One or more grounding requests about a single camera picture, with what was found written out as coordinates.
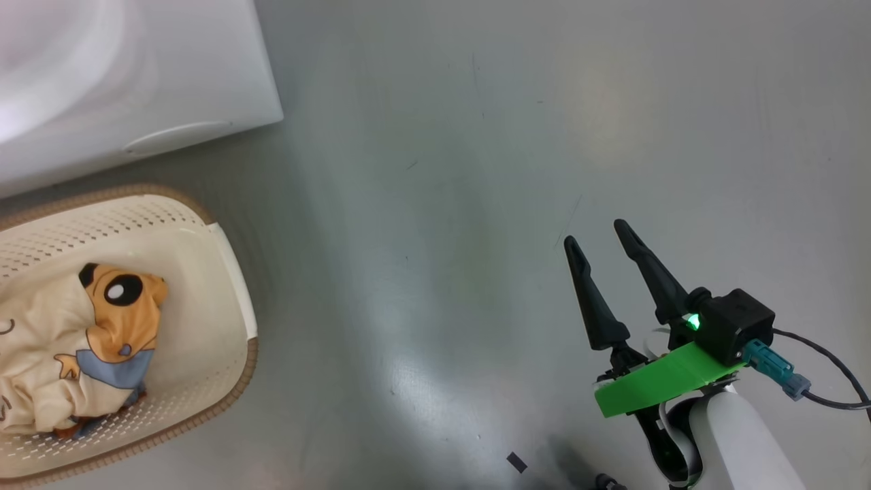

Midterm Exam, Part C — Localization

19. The thin black cable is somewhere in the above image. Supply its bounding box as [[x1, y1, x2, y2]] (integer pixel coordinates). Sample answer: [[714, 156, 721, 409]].
[[772, 329, 871, 411]]

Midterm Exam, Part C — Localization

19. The cream cartoon print garment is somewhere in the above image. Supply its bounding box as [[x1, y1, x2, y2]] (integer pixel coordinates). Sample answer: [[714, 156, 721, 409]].
[[0, 262, 169, 440]]

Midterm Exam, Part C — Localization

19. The white front-load washing machine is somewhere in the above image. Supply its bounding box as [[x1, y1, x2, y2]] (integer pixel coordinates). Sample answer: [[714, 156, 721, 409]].
[[0, 0, 284, 199]]

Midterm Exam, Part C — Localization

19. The cream perforated laundry basket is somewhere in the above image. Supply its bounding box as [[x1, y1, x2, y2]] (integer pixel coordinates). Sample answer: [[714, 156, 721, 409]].
[[0, 184, 259, 485]]

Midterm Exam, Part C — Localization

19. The round white filter cover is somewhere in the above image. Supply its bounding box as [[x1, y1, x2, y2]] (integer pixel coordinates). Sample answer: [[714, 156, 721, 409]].
[[122, 121, 235, 156]]

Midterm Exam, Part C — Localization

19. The teal cable connector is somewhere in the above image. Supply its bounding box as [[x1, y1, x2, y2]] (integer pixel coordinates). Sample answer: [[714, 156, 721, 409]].
[[742, 339, 812, 401]]

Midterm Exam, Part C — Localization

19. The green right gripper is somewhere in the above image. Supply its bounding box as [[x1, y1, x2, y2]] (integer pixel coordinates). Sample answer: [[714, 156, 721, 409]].
[[563, 219, 746, 419]]

